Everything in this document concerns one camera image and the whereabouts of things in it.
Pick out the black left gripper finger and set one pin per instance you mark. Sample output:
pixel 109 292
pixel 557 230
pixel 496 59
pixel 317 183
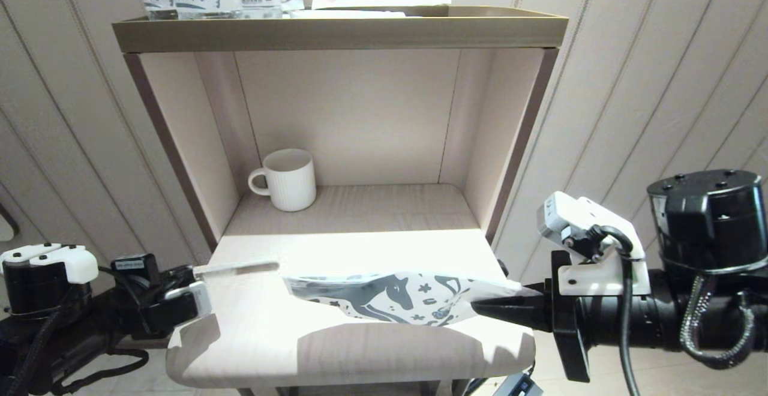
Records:
pixel 183 275

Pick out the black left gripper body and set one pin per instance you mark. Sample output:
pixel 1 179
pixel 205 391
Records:
pixel 141 327

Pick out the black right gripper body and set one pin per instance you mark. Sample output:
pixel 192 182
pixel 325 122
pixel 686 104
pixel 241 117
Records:
pixel 570 321

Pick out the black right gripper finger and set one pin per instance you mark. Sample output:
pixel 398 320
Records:
pixel 516 319
pixel 516 303

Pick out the white plastic comb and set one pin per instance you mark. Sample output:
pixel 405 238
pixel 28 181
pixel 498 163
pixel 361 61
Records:
pixel 240 269

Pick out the white horse-print pouch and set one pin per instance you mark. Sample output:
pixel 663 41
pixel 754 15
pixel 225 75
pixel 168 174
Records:
pixel 384 297

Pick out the blue black floor device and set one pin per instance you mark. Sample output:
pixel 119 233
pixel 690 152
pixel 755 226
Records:
pixel 519 385

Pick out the white ribbed mug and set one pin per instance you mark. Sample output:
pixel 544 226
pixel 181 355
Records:
pixel 291 183

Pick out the light wood open cabinet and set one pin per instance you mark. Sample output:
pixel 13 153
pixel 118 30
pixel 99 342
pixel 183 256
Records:
pixel 360 354

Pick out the olive brown tray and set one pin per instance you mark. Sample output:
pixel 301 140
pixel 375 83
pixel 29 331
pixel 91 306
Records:
pixel 336 35

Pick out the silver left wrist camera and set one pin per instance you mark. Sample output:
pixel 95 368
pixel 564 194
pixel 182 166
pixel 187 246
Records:
pixel 177 309

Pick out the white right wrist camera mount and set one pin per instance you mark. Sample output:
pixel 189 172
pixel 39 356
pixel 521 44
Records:
pixel 594 249

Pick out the white wall fixture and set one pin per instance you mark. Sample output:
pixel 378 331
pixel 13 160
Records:
pixel 6 228

